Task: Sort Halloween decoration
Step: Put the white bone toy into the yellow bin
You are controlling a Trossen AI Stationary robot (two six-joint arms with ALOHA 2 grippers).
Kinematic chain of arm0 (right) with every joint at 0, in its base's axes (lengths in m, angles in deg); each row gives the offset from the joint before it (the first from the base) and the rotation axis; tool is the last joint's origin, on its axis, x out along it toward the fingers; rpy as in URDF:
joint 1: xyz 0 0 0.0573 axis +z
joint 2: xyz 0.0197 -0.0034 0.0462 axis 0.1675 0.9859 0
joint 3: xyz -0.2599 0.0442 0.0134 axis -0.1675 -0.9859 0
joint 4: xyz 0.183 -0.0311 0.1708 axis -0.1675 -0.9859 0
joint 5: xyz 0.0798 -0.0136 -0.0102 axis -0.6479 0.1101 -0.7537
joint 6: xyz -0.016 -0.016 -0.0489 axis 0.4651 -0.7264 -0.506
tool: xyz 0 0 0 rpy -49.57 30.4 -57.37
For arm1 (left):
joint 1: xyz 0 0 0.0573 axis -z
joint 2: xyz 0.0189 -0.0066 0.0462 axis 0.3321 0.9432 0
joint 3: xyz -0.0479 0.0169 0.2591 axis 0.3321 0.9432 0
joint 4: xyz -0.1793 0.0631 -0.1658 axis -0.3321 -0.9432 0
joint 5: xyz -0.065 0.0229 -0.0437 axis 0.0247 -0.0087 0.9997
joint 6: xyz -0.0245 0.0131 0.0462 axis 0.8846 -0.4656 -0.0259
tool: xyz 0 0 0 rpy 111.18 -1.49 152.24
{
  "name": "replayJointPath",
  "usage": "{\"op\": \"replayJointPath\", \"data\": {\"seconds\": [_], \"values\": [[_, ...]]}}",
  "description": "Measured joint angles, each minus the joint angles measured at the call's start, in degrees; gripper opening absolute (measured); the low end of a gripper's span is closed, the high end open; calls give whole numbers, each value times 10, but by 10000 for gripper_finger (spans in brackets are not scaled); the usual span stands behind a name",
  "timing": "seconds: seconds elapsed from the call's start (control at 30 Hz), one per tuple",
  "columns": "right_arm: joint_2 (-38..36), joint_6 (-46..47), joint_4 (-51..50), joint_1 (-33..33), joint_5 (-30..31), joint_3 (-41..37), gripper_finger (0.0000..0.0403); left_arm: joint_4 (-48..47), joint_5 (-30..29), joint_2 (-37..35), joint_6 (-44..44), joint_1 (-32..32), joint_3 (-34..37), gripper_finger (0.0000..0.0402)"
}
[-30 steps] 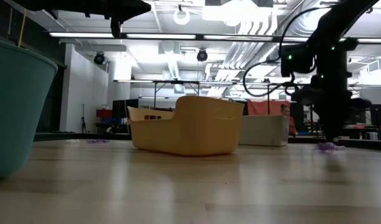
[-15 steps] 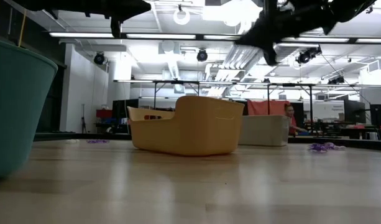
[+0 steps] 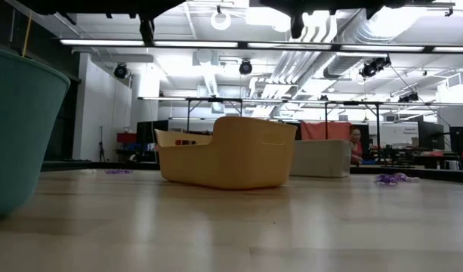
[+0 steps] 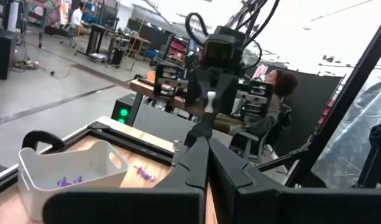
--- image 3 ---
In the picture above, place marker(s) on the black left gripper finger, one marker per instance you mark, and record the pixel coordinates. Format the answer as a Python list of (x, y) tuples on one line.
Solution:
[(165, 4)]

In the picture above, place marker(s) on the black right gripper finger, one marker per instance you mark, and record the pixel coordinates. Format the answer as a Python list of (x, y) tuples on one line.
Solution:
[(280, 3)]

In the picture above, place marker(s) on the white plastic bin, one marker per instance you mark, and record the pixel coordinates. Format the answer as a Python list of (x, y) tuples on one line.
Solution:
[(321, 158)]

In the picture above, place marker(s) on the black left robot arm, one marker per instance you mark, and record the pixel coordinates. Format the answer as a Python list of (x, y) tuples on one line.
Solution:
[(65, 4)]

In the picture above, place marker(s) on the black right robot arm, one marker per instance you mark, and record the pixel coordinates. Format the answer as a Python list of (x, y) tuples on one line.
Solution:
[(367, 3)]

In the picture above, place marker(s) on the white ceiling pipe bundle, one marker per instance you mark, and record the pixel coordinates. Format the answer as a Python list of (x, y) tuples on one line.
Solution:
[(291, 68)]

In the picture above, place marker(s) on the long overhead light bar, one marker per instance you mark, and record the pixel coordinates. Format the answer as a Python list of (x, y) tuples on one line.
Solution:
[(197, 44)]

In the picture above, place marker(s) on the black round ceiling spotlight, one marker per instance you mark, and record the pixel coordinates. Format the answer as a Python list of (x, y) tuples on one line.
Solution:
[(120, 71), (245, 67)]

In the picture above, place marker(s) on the black computer monitor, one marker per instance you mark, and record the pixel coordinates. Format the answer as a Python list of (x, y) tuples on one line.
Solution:
[(461, 140), (153, 132), (431, 136)]

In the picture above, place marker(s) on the red cloth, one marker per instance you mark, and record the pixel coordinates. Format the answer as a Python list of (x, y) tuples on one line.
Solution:
[(321, 130)]

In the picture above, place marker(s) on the red storage box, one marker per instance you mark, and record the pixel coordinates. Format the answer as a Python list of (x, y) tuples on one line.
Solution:
[(126, 138)]

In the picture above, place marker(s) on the thin black tripod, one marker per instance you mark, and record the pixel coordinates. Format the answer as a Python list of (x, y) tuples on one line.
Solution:
[(101, 147)]

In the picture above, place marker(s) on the person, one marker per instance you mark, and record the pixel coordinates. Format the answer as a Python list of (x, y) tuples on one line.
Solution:
[(356, 149)]

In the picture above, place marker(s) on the yellow plastic bin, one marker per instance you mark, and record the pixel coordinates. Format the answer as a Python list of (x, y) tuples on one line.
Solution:
[(235, 158)]

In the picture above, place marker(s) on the white sign board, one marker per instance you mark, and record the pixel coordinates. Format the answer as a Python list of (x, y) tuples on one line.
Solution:
[(397, 136)]

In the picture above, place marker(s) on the small white plastic bone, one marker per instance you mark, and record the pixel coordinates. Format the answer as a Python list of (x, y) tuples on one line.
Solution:
[(87, 172), (415, 179)]

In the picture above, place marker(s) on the teal plastic bin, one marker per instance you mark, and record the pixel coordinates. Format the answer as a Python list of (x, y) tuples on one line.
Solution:
[(23, 132)]

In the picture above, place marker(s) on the cluttered black desk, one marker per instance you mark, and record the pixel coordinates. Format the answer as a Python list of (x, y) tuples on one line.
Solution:
[(423, 160)]

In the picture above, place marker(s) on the silver ventilation duct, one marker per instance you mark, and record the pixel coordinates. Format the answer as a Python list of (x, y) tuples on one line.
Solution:
[(344, 66)]

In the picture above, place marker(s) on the black background rig frame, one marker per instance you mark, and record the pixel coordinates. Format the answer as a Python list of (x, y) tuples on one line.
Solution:
[(188, 113), (378, 128)]

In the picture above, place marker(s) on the black ceiling rail fixture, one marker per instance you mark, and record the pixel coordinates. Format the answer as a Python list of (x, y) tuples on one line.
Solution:
[(448, 11)]

